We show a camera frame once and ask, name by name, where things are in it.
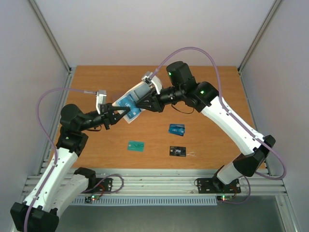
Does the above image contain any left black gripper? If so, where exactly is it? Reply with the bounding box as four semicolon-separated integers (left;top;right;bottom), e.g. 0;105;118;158
78;102;130;131

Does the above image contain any beige card holder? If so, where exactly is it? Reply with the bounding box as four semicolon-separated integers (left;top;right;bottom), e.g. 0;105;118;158
112;81;151;124

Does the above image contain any teal credit card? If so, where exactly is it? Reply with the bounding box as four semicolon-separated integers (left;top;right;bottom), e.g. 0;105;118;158
127;141;144;152

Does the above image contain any light blue credit card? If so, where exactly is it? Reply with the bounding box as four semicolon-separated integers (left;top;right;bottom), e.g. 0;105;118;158
168;124;185;136

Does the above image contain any black VIP credit card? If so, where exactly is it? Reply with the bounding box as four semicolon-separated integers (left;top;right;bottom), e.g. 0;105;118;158
169;146;186;157

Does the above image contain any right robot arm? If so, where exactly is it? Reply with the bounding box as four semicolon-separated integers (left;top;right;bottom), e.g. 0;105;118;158
136;61;276;193

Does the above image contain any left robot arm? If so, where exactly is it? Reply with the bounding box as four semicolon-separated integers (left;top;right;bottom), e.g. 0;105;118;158
10;103;130;232

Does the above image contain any brown card holder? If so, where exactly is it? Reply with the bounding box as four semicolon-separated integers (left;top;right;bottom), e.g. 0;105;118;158
112;93;123;102

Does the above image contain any left circuit board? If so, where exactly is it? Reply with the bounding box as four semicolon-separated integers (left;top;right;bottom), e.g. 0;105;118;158
84;195;100;203

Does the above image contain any circuit board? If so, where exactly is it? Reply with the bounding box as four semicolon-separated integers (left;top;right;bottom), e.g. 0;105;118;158
217;195;235;202
84;195;100;203

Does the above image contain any right circuit board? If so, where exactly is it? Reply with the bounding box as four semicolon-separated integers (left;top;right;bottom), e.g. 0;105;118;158
217;195;235;202

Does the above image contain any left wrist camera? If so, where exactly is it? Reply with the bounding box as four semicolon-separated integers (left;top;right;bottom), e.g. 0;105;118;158
96;89;107;115

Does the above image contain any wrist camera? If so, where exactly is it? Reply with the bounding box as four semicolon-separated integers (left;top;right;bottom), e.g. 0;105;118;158
141;72;163;94
96;89;107;115

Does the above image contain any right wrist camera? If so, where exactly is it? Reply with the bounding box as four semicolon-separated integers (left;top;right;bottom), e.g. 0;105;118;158
141;72;163;94

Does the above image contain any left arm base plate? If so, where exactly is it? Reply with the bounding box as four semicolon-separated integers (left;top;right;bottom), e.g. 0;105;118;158
83;178;113;194

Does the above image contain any aluminium rail frame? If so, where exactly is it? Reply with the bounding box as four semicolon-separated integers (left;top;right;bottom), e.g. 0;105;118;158
22;168;288;196

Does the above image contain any grey slotted cable duct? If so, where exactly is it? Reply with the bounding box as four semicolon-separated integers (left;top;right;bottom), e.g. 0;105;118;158
71;196;217;206

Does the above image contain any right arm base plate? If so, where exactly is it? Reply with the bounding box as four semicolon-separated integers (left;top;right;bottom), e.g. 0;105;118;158
194;178;241;194

